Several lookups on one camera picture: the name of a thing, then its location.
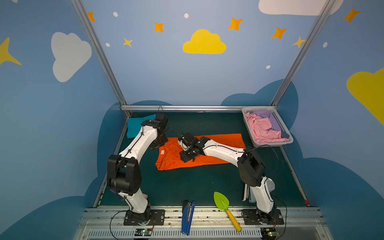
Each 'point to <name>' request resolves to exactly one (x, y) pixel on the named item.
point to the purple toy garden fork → (145, 196)
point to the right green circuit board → (268, 232)
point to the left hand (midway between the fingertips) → (163, 143)
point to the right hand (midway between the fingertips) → (185, 155)
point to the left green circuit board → (143, 232)
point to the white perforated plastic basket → (279, 120)
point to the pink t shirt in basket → (259, 126)
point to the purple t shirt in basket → (267, 114)
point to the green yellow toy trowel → (222, 202)
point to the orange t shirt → (170, 152)
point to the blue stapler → (188, 208)
